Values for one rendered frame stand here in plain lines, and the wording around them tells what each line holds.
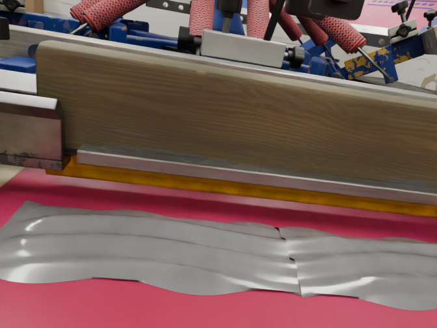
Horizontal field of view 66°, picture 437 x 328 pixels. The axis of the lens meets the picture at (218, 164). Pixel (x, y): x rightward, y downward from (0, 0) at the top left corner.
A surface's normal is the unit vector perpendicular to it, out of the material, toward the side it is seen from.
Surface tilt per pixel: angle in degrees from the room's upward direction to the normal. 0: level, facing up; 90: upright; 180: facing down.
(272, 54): 90
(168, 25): 90
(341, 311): 0
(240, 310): 0
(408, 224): 0
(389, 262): 33
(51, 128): 90
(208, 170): 90
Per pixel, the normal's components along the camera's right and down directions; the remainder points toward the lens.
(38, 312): 0.16, -0.91
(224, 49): 0.07, 0.40
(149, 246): 0.15, -0.55
